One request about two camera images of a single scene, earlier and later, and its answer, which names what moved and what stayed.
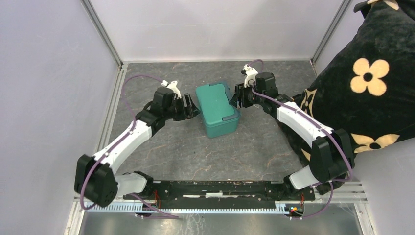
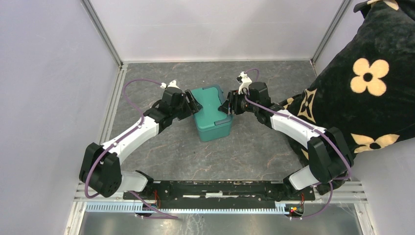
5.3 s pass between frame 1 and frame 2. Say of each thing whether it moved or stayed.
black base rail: stayed
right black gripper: moved
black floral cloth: stayed
